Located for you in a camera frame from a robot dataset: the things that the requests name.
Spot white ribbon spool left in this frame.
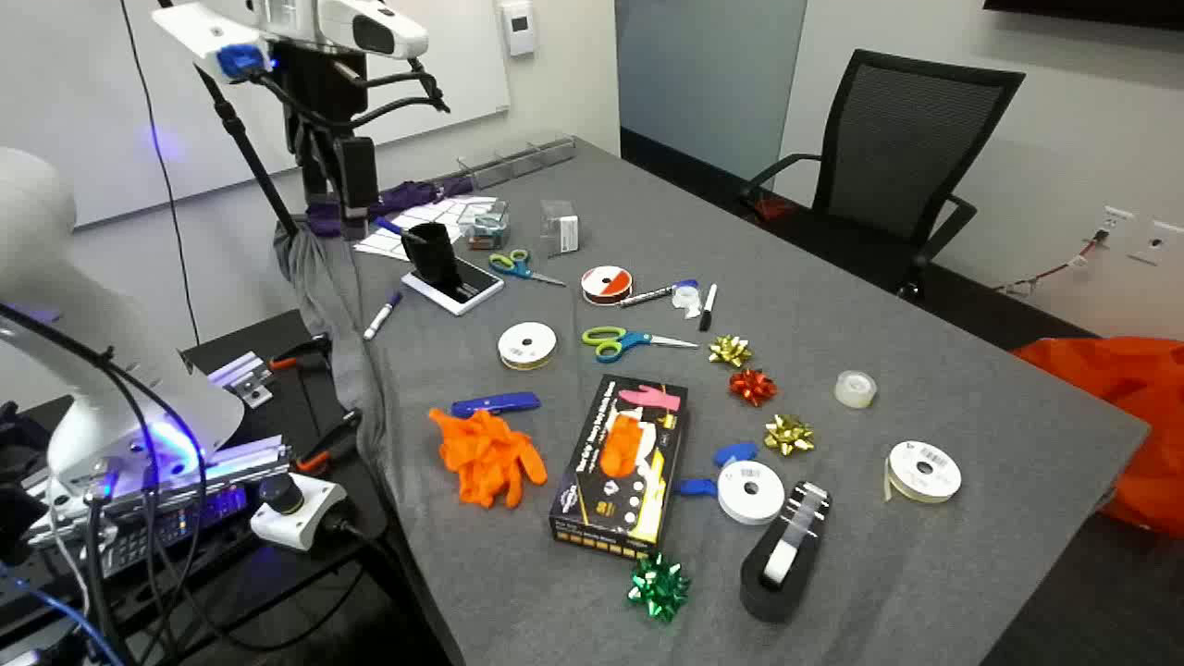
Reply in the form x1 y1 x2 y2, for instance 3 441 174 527
494 321 558 369

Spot gold gift bow upper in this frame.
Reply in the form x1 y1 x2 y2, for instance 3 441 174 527
711 333 751 369

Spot small white tape roll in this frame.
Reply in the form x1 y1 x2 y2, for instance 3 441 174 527
672 284 704 317

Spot orange ribbon spool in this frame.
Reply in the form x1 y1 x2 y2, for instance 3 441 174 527
582 263 632 305

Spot white marker pen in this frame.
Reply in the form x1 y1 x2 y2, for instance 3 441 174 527
619 282 698 308

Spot black marker pen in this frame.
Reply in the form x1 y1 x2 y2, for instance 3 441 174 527
698 282 716 333

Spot clear tape roll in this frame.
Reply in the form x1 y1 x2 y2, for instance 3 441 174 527
832 369 878 412

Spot white wall thermostat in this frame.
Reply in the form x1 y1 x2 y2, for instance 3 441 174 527
499 0 535 58

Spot gold gift bow lower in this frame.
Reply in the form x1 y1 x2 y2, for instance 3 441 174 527
761 416 813 460

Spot clear container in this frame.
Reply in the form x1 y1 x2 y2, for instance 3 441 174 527
545 200 582 257
466 200 509 253

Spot black tape dispenser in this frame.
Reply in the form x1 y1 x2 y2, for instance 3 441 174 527
741 481 832 622

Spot orange bag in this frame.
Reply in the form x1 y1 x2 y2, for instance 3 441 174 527
1017 338 1184 538

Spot white power adapter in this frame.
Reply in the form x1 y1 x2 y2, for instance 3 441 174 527
249 474 346 552

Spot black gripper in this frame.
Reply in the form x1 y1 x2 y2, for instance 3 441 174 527
269 45 377 238

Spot black office chair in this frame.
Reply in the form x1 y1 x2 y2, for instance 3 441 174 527
741 49 1021 301

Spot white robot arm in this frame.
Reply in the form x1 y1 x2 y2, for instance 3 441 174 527
0 0 439 497

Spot orange rubber glove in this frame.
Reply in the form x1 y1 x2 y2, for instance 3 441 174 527
430 407 546 510

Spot gold gift bow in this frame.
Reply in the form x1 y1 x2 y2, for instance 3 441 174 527
761 416 813 460
711 333 751 369

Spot green handled scissors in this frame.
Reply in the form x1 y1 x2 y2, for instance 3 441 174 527
582 326 678 362

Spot black tripod stand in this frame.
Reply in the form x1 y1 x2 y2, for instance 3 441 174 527
197 68 295 238

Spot red gift bow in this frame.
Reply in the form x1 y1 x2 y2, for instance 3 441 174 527
729 369 776 407

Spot white paper sheets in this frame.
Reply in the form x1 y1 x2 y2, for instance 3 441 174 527
357 198 499 263

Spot teal handled scissors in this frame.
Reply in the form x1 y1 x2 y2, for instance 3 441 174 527
489 247 565 289

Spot black orange product box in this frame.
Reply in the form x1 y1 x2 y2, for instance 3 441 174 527
552 373 688 558

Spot green gift bow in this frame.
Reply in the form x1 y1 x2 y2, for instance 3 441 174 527
626 552 690 622

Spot purple cloth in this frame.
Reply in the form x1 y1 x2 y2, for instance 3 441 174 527
303 174 475 238

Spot white gold ribbon spool right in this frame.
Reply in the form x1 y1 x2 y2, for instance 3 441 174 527
884 441 964 507

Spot pen on table edge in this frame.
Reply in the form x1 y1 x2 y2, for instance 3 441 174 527
362 289 404 342

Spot black smartphone on stand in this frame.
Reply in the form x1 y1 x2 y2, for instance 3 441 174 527
404 221 503 315

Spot blue box cutter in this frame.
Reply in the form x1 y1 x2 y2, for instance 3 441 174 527
450 391 539 420

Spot white ribbon spool centre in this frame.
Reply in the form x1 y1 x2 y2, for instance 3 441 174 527
716 460 784 527

